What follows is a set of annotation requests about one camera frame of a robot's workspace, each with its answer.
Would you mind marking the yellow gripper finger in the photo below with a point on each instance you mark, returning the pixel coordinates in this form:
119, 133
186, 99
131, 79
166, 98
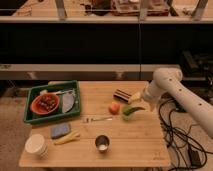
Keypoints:
135, 97
152, 106

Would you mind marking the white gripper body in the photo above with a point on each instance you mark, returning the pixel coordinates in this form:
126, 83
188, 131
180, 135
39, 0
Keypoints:
152, 93

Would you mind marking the green pepper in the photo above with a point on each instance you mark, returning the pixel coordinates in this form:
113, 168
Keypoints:
130, 110

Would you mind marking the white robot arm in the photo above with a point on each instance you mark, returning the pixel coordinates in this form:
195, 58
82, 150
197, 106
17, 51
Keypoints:
168, 80

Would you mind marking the metal cup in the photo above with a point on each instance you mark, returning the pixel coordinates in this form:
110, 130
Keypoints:
102, 143

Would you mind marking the brown striped block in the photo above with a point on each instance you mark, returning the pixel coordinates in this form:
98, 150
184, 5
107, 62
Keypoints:
119, 94

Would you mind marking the orange tomato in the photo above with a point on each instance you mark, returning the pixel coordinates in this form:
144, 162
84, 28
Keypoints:
114, 108

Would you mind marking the light green round lid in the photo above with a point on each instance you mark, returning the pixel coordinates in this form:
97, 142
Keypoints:
126, 117

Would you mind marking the silver fork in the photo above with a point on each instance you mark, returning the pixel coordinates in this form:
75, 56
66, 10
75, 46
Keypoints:
88, 120

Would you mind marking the grey fish-shaped plate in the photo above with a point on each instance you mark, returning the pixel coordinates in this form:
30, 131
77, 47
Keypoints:
68, 102

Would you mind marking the yellow banana toy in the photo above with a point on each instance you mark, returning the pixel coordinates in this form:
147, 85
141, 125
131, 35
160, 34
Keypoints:
67, 138

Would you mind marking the green plastic tray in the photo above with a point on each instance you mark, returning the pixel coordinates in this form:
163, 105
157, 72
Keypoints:
32, 118

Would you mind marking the blue sponge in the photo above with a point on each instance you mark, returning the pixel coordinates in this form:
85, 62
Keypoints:
60, 130

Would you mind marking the red bowl with beans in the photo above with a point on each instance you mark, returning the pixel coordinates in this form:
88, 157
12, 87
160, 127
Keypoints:
45, 104

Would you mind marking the white spoon in tray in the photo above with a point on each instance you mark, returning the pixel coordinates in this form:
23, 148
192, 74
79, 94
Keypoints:
56, 92

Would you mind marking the white stacked cups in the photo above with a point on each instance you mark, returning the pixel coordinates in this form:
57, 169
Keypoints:
36, 145

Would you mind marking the metal shelf rail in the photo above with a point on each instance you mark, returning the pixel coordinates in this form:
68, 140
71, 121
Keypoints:
80, 71

